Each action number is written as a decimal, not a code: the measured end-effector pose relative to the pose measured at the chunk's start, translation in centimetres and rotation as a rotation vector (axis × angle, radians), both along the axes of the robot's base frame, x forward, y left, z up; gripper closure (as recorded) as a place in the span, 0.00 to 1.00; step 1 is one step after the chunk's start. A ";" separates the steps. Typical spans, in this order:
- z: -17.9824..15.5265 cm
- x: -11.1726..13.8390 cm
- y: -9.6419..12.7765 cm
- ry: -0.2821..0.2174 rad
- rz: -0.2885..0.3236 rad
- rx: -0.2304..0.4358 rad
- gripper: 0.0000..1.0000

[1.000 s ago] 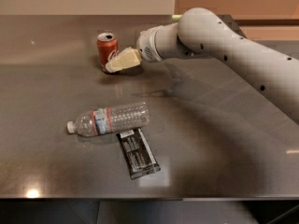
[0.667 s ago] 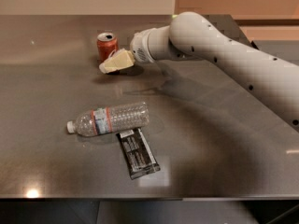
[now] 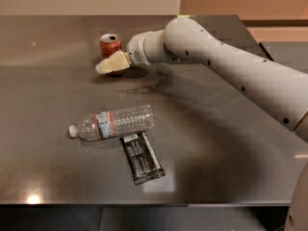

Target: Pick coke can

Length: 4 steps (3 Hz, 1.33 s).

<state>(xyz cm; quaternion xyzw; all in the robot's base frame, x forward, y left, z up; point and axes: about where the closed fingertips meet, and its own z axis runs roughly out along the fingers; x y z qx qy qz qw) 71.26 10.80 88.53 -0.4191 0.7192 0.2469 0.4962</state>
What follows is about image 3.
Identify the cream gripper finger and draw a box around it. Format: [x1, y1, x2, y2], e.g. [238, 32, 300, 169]
[95, 50, 131, 74]

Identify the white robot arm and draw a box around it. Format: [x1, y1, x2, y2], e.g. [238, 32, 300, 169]
[96, 17, 308, 141]

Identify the black snack bar wrapper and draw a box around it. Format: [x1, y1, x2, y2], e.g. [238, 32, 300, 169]
[121, 132, 166, 185]

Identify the clear plastic water bottle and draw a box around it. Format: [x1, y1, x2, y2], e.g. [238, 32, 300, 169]
[68, 105, 154, 141]

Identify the red coke can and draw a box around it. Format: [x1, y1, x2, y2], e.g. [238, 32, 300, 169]
[100, 33, 123, 76]

